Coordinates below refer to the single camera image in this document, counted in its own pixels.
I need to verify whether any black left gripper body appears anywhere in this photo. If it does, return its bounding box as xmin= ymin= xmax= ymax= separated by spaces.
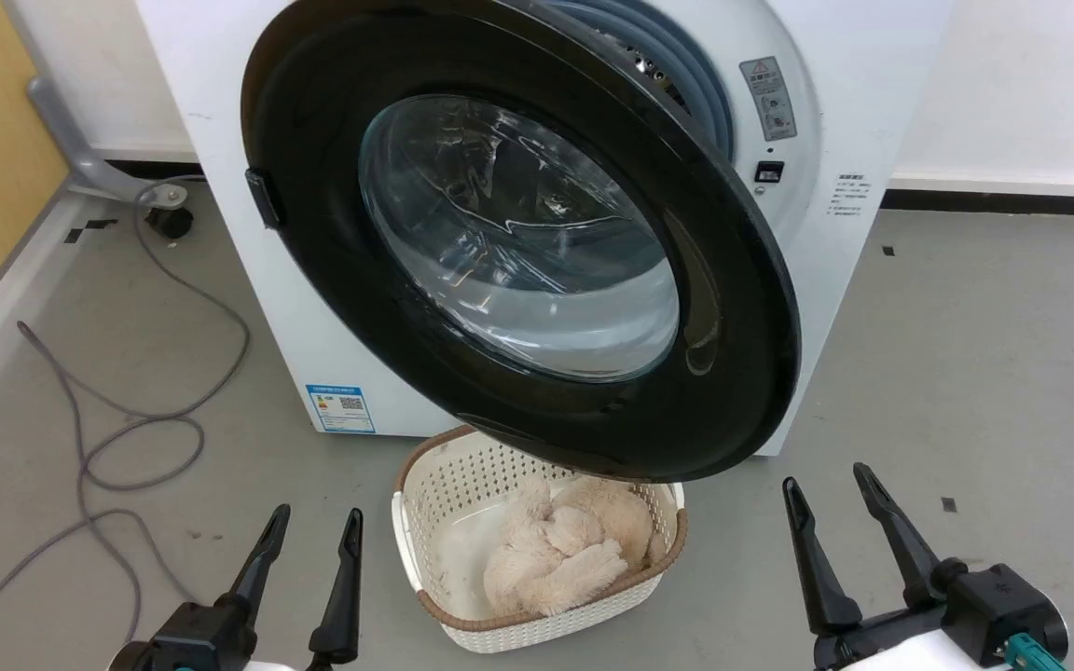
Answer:
xmin=108 ymin=596 xmax=260 ymax=671

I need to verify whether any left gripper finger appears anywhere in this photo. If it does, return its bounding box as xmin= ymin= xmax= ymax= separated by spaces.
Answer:
xmin=225 ymin=504 xmax=291 ymax=621
xmin=309 ymin=508 xmax=364 ymax=667

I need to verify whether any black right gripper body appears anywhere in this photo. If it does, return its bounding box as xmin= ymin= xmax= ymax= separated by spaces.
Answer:
xmin=814 ymin=561 xmax=1069 ymax=670

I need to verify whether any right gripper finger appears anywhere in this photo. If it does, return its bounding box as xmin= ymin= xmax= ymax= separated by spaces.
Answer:
xmin=853 ymin=463 xmax=944 ymax=611
xmin=782 ymin=477 xmax=862 ymax=637

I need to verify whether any black round washing machine door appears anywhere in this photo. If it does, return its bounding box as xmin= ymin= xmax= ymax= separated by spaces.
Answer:
xmin=241 ymin=0 xmax=801 ymax=484

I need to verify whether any black door latch hook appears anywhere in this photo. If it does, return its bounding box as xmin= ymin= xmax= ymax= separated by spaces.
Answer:
xmin=245 ymin=168 xmax=286 ymax=230

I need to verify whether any door glass bowl window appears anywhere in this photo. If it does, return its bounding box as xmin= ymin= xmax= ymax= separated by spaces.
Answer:
xmin=358 ymin=93 xmax=682 ymax=383

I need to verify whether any white washing machine body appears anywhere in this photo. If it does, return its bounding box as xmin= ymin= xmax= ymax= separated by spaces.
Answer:
xmin=133 ymin=0 xmax=953 ymax=458

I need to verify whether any grey rubber door gasket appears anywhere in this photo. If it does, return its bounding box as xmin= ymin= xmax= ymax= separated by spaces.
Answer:
xmin=546 ymin=0 xmax=736 ymax=159

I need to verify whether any white plastic laundry basket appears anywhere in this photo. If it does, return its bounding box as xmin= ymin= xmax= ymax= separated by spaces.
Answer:
xmin=392 ymin=426 xmax=688 ymax=653

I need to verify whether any blue energy label sticker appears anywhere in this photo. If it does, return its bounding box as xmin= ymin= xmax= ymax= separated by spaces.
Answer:
xmin=305 ymin=383 xmax=377 ymax=435

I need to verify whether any beige plush toy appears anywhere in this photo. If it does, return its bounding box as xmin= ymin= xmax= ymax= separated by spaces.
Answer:
xmin=483 ymin=475 xmax=654 ymax=618

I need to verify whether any black caster wheel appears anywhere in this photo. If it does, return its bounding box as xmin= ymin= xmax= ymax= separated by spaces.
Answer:
xmin=145 ymin=205 xmax=195 ymax=240

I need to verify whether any small black text label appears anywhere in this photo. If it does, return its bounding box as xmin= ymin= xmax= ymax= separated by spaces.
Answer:
xmin=833 ymin=172 xmax=874 ymax=217

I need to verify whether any grey metal furniture leg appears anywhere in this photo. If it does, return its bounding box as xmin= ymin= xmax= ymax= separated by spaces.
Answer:
xmin=27 ymin=76 xmax=188 ymax=206

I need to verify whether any grey warning sticker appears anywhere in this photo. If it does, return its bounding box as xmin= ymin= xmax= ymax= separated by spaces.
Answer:
xmin=739 ymin=56 xmax=798 ymax=143

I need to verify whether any grey power cable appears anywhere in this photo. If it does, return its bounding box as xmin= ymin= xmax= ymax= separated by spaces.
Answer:
xmin=0 ymin=177 xmax=251 ymax=671

